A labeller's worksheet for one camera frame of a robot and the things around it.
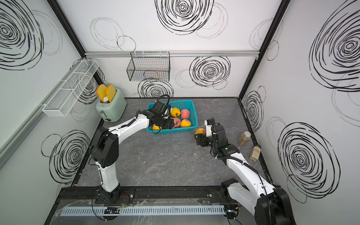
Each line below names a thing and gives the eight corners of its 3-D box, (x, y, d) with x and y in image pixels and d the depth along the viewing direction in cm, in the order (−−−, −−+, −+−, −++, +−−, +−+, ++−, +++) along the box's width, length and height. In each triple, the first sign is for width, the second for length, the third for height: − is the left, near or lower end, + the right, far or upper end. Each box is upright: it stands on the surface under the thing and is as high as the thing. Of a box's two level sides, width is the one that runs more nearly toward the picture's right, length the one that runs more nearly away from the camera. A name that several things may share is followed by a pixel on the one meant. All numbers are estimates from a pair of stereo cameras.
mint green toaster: (102, 124, 106) (91, 110, 94) (111, 103, 120) (103, 89, 107) (120, 124, 106) (112, 110, 94) (127, 103, 120) (121, 89, 107)
